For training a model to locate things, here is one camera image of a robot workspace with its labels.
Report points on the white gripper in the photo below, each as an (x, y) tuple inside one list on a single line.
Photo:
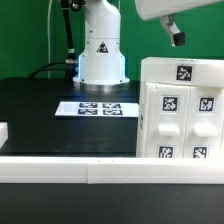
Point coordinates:
[(150, 9)]

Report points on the white cabinet top block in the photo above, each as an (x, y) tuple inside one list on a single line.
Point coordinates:
[(183, 71)]

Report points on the white cabinet door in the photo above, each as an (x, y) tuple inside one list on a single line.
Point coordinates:
[(166, 119), (204, 123)]

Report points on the white cabinet body box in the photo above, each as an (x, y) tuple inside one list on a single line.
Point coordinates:
[(142, 122)]

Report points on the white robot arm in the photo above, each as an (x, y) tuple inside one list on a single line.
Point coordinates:
[(101, 64)]

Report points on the white marker base sheet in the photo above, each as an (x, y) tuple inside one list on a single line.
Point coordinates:
[(97, 109)]

